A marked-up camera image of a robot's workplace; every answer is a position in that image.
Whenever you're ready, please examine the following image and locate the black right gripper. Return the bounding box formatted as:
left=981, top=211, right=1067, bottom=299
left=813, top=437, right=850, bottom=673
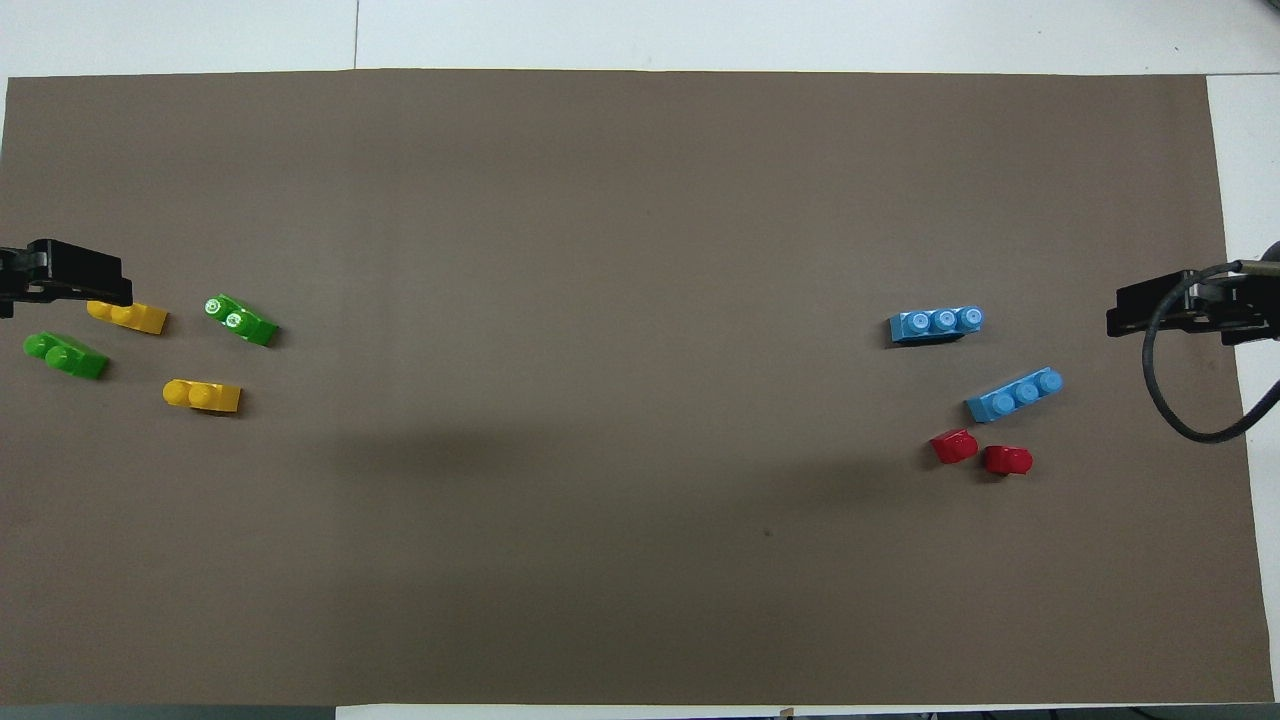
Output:
left=1106, top=265, right=1280, bottom=347

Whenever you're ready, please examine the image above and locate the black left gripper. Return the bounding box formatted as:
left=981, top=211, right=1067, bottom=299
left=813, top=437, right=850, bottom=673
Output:
left=0, top=239, right=134, bottom=320

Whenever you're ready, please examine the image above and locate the green two-stud toy block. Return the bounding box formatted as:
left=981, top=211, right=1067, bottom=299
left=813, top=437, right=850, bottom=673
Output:
left=23, top=332, right=109, bottom=380
left=203, top=294, right=279, bottom=348

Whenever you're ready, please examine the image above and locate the blue three-stud toy block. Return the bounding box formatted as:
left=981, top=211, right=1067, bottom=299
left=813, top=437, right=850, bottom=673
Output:
left=888, top=306, right=986, bottom=347
left=964, top=368, right=1064, bottom=424

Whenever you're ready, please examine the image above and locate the yellow two-stud toy block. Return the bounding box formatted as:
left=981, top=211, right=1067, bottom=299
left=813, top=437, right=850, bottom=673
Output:
left=87, top=298, right=169, bottom=335
left=162, top=379, right=243, bottom=414

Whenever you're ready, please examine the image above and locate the brown table mat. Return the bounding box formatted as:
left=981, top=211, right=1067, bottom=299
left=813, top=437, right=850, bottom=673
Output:
left=0, top=68, right=1276, bottom=707

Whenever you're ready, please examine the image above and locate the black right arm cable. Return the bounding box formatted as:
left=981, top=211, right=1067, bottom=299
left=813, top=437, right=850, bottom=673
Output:
left=1140, top=260, right=1280, bottom=444

